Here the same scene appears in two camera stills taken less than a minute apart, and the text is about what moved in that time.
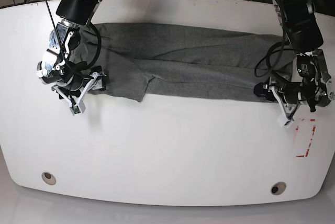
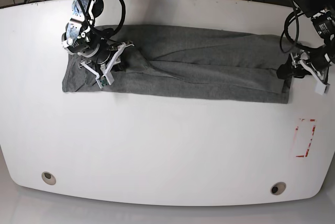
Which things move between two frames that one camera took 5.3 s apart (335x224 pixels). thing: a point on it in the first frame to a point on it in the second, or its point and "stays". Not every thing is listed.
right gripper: x=288 y=95 to x=285 y=70
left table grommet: x=48 y=178 stays
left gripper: x=95 y=81 to x=105 y=77
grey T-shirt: x=129 y=60 stays
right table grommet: x=278 y=188 stays
